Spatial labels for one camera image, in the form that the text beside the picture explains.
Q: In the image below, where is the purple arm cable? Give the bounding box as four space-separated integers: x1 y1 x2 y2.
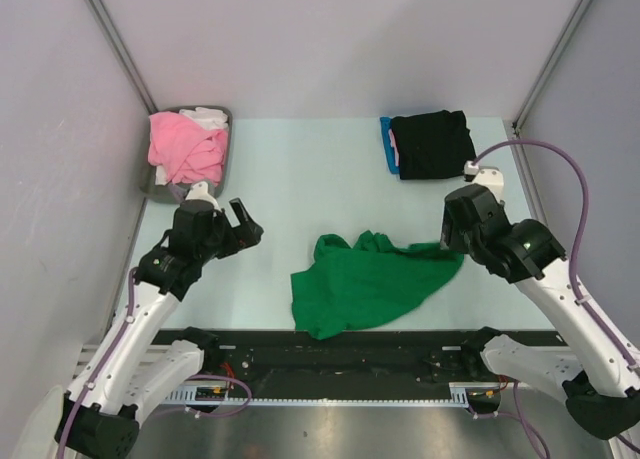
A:
474 138 640 459
54 268 254 459

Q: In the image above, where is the white cable duct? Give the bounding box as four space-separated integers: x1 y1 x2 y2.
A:
159 384 476 406

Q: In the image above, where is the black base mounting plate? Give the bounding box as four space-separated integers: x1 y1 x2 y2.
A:
154 328 571 383

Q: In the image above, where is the folded black t-shirt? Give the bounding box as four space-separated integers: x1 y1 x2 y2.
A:
391 110 477 180

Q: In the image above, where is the grey plastic basket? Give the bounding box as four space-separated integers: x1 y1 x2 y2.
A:
139 105 233 203

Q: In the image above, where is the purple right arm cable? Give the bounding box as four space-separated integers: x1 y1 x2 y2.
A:
474 138 640 459

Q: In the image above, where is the folded pink t-shirt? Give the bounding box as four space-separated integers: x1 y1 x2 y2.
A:
389 129 400 170

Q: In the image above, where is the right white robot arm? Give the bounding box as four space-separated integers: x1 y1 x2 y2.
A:
441 163 639 440

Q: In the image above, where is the folded blue t-shirt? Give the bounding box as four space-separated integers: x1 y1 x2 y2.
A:
379 116 400 175

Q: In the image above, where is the green t-shirt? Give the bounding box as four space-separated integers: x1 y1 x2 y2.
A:
290 230 464 340

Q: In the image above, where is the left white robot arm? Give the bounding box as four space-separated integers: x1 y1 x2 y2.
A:
55 181 264 458

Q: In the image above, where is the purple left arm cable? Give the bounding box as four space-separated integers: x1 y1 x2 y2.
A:
54 268 254 459

